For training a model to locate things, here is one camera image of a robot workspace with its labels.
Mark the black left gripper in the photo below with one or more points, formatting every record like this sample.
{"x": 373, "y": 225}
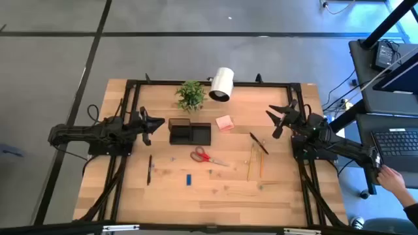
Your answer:
{"x": 146, "y": 125}

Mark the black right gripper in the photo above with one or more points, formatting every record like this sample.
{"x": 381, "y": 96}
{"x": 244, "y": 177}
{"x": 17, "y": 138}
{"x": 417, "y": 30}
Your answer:
{"x": 289, "y": 118}

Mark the person's forearm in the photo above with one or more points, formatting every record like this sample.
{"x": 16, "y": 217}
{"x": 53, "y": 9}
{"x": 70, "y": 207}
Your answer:
{"x": 406, "y": 197}

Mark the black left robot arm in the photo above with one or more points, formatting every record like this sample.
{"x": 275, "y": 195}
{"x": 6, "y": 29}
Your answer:
{"x": 85, "y": 132}

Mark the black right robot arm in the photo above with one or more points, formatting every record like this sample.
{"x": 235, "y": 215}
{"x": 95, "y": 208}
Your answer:
{"x": 343, "y": 143}

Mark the black desk organizer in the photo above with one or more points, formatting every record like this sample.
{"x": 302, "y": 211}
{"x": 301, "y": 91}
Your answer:
{"x": 192, "y": 134}

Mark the black pen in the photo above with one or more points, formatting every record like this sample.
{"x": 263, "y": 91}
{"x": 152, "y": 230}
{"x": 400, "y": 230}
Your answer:
{"x": 259, "y": 143}

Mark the small green potted plant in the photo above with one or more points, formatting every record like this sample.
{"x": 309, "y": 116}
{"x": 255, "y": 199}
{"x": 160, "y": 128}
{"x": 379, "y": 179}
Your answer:
{"x": 190, "y": 94}

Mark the black marker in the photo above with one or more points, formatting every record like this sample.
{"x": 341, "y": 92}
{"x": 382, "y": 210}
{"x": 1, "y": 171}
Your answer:
{"x": 149, "y": 169}

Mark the pink sticky note pad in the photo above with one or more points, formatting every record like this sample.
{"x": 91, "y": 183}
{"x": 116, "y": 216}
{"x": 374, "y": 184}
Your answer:
{"x": 224, "y": 123}

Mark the short orange pencil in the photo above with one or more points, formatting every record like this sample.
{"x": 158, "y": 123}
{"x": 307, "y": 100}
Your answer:
{"x": 262, "y": 164}

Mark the long yellow pencil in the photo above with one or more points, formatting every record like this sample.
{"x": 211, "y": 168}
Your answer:
{"x": 250, "y": 163}

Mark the small blue eraser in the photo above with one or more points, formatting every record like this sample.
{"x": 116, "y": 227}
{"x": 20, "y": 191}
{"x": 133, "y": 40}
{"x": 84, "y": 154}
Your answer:
{"x": 188, "y": 179}

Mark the white power strip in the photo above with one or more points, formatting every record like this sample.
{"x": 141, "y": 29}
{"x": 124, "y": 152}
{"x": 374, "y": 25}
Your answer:
{"x": 347, "y": 104}

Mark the black side desk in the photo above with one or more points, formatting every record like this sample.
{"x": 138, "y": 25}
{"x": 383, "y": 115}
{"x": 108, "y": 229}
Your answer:
{"x": 379, "y": 98}

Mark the black beam with silver brackets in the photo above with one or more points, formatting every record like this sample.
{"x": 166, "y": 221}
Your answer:
{"x": 209, "y": 229}

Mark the black caster wheel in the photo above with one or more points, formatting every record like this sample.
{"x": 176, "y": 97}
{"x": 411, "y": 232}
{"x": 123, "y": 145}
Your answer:
{"x": 364, "y": 194}

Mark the black power adapter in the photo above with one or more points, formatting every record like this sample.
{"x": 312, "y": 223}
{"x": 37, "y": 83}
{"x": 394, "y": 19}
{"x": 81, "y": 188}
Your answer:
{"x": 384, "y": 55}

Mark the black keyboard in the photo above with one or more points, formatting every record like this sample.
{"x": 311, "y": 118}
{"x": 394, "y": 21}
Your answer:
{"x": 396, "y": 145}

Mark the person's hand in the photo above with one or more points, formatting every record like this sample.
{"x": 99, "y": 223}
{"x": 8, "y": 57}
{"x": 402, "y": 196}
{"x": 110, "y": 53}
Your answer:
{"x": 390, "y": 179}

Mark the person's shoe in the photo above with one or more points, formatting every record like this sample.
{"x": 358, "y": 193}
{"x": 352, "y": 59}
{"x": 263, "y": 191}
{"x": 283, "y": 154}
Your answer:
{"x": 357, "y": 222}

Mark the black diagonal stand beam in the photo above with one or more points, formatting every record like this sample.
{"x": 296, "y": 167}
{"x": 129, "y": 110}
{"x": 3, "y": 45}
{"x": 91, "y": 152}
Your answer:
{"x": 388, "y": 23}

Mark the grey round stool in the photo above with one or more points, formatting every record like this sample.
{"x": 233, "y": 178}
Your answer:
{"x": 388, "y": 226}

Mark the black aluminium table frame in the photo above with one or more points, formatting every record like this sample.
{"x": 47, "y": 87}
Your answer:
{"x": 163, "y": 82}

